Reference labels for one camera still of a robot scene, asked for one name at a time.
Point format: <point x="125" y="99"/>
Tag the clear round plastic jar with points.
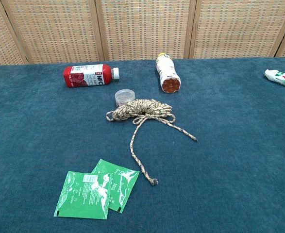
<point x="124" y="95"/>

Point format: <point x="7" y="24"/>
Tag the white bottle with yellow cap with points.
<point x="167" y="72"/>

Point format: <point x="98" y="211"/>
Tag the green tea sachet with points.
<point x="125" y="184"/>
<point x="81" y="196"/>

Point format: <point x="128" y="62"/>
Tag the red juice bottle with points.
<point x="84" y="76"/>

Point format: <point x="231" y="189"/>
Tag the woven folding screen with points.
<point x="142" y="29"/>

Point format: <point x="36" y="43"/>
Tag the blue table cloth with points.
<point x="229" y="150"/>

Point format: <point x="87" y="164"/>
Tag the small white green bottle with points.
<point x="283" y="78"/>

